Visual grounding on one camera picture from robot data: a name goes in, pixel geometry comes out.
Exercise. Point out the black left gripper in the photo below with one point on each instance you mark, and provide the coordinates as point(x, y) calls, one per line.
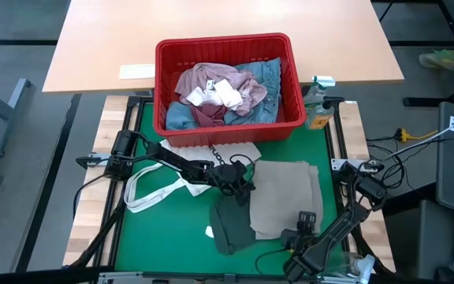
point(229, 177)

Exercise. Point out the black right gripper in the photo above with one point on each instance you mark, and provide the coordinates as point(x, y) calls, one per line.
point(304, 242)

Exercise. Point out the dark green shirt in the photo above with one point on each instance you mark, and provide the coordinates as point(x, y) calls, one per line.
point(231, 229)

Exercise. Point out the beige shirt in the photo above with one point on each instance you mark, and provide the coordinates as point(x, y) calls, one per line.
point(282, 197)

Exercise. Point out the white garment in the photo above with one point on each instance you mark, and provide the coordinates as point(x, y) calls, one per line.
point(215, 96)

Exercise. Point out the pink garment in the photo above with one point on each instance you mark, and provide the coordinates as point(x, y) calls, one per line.
point(211, 75)

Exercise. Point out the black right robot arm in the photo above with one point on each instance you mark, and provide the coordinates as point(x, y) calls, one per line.
point(349, 221)

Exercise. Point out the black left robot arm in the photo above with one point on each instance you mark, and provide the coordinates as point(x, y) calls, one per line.
point(172, 159)

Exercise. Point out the red plastic laundry basket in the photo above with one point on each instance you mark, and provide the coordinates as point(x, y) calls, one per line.
point(227, 136)

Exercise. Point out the white canvas tote bag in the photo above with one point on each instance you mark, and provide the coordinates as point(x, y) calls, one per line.
point(203, 152)

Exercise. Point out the white mounting plate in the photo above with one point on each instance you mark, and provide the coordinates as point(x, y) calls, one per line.
point(339, 162)
point(97, 156)

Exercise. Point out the clear spray bottle white nozzle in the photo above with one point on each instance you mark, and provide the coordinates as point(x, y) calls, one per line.
point(365, 263)

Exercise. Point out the green table mat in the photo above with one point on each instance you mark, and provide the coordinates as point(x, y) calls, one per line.
point(164, 244)

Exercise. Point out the clear bottle orange label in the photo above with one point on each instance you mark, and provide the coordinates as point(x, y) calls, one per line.
point(318, 118)

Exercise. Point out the blue denim garment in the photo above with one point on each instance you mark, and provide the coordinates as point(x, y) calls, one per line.
point(268, 79)

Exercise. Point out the green label spray bottle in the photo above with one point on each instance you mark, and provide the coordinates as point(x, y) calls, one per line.
point(317, 92)

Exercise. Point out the white label strip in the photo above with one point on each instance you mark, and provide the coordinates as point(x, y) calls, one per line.
point(136, 72)

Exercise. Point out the black desk foot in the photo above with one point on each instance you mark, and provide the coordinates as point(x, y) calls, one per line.
point(424, 102)

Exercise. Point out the light wooden desk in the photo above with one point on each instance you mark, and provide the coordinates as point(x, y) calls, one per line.
point(112, 39)

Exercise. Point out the person's shoe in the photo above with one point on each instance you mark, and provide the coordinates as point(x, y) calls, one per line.
point(437, 60)

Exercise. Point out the grey desk leg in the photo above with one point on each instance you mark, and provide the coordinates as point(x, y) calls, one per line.
point(8, 118)

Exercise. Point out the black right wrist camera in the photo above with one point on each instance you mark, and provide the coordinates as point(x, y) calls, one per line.
point(296, 270)

